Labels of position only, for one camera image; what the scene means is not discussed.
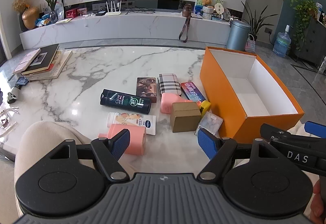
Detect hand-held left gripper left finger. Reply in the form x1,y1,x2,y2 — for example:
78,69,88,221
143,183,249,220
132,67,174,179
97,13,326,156
50,128,131,184

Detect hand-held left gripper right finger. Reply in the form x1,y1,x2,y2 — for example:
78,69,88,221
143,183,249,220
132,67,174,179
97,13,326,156
197,128,274,181

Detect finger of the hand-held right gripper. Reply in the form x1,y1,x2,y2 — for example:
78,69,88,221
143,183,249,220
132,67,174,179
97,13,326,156
260,123,306,143
304,121,326,136

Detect clear plastic box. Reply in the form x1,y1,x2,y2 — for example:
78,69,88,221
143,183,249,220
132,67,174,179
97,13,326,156
195,111,224,138

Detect brown cardboard box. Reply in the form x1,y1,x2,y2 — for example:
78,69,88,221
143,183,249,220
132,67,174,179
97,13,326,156
170,102,202,133

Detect yellow tape measure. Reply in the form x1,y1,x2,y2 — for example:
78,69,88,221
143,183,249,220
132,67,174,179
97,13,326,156
200,100,212,115

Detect orange cardboard box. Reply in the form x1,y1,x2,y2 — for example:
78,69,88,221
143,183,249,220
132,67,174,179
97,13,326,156
199,46,305,144

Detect colourful tin pencil case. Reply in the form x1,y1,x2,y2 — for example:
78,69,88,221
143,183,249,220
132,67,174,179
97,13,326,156
180,81,207,103

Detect brown printed box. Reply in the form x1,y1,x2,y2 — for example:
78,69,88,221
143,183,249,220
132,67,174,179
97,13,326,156
136,77,157,103

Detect plaid case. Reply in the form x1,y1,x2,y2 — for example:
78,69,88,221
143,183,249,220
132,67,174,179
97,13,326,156
157,73,182,97

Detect person's right hand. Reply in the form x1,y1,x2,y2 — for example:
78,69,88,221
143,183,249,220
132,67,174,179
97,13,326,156
313,179,326,217

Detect pink plastic bottle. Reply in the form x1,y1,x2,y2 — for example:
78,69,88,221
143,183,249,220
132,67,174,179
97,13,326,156
98,123,147,156

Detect white lotion tube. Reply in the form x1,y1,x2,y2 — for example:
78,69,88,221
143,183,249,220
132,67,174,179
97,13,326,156
106,112,156,136

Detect dark shampoo bottle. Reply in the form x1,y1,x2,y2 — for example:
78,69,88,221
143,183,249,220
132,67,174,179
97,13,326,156
100,89,152,114

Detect pink plastic container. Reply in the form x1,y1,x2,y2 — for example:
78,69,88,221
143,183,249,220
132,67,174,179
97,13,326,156
160,93,202,114

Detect dark grey cabinet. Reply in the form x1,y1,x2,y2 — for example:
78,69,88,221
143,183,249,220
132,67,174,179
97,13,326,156
290,16,326,67

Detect blue water jug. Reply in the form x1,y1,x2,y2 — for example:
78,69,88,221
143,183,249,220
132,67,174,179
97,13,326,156
272,25,291,58

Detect pink woven basket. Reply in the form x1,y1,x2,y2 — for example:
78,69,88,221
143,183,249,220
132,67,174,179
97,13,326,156
245,34,256,53

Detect stack of books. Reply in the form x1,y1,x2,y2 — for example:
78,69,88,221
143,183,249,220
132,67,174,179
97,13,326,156
24,49,73,80

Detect grey-blue trash can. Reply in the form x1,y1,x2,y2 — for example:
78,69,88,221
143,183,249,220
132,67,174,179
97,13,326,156
226,20,251,51

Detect long-leaved potted plant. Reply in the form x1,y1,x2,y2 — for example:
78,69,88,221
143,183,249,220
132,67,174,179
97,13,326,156
241,1,274,44

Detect black book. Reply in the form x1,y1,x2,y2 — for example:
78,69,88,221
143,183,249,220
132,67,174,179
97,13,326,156
22,44,59,75

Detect trailing green plant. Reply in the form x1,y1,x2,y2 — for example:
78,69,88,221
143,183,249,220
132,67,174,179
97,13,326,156
290,0,317,50

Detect white marble television console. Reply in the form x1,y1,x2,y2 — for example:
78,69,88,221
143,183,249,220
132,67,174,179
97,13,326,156
20,0,245,50

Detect pink notebook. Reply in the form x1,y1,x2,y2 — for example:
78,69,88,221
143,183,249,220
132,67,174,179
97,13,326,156
13,49,41,74

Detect white jars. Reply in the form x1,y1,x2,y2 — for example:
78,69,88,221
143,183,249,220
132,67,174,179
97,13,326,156
202,7,214,20

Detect white router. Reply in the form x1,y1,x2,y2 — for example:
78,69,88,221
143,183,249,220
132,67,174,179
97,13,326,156
104,1,122,16

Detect teddy bear picture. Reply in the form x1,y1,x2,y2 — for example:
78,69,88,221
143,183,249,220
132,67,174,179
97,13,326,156
195,0,224,17

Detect blue snack packets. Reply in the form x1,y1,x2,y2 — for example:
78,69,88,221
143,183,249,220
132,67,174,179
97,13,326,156
36,14,51,27

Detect gold vase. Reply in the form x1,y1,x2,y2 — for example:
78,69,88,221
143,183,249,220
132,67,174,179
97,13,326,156
22,6,40,30

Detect aloe plant in glass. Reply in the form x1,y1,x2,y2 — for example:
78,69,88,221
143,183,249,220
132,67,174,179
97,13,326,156
38,0,65,23

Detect dried flowers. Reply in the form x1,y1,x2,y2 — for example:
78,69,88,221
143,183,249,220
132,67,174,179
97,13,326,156
12,0,30,14

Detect brown bag with strap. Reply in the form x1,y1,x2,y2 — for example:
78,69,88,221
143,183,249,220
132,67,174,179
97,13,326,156
179,3,192,43

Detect black cables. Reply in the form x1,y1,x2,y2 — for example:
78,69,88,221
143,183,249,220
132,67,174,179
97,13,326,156
126,8,156,15

